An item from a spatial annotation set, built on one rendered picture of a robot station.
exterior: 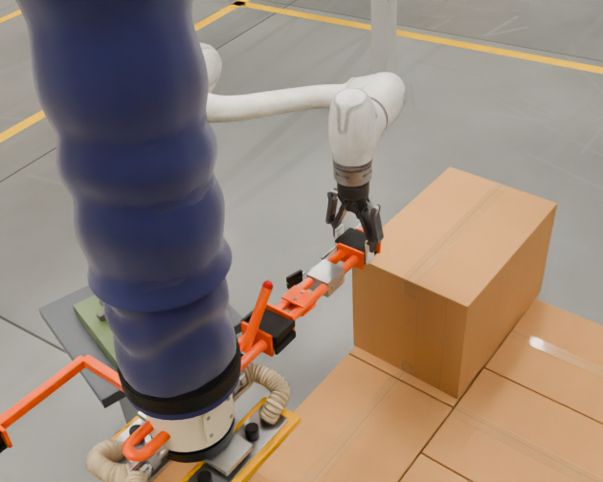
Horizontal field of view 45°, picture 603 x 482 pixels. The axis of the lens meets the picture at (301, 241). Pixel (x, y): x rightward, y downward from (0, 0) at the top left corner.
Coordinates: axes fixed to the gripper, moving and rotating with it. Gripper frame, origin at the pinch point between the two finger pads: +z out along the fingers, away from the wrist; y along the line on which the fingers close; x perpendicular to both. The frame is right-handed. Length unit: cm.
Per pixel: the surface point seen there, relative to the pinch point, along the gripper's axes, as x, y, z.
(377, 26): 262, -163, 70
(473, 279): 35.9, 16.6, 29.4
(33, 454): -52, -119, 124
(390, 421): 6, 8, 69
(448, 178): 79, -15, 30
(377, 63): 262, -163, 95
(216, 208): -53, 12, -49
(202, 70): -51, 11, -71
